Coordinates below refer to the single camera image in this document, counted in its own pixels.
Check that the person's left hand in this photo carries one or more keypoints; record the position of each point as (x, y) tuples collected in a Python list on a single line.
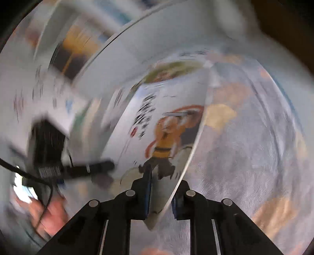
[(54, 218)]

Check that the brown wooden cabinet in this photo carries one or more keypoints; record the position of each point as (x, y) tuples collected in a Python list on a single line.
[(282, 24)]

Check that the white cartoon picture book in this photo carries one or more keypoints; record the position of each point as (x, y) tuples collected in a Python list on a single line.
[(147, 127)]

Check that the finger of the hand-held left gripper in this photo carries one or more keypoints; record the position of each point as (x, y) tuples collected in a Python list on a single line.
[(93, 168)]

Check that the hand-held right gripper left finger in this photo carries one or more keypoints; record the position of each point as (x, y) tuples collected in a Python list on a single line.
[(148, 196)]

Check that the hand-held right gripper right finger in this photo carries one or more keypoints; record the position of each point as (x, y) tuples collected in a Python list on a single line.
[(184, 206)]

